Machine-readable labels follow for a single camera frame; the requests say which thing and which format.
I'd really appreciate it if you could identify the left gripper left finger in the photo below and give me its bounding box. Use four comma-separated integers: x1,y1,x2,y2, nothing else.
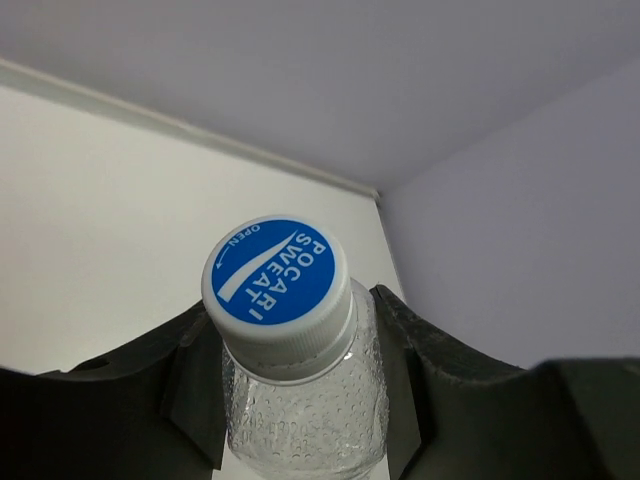
1,303,226,479

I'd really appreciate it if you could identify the clear bottle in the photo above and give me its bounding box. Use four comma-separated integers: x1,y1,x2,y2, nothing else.
201,215,389,479

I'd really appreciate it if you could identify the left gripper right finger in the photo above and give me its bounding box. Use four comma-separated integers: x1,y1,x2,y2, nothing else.
372,285,639,479

